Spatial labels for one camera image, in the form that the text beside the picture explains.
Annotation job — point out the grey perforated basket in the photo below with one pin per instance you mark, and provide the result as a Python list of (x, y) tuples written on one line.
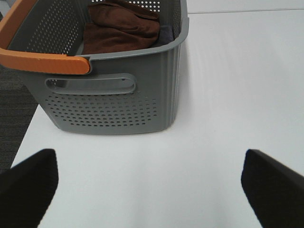
[(124, 93)]

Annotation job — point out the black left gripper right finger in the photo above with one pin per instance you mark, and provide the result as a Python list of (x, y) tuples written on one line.
[(274, 191)]

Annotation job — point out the grey towel in basket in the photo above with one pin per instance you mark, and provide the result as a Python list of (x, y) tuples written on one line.
[(165, 36)]

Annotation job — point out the orange basket handle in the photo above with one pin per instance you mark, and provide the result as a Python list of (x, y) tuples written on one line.
[(34, 62)]

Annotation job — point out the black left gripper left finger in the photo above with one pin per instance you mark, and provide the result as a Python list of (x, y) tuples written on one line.
[(27, 189)]

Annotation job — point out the brown towel in basket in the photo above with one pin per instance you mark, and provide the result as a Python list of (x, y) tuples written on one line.
[(118, 26)]

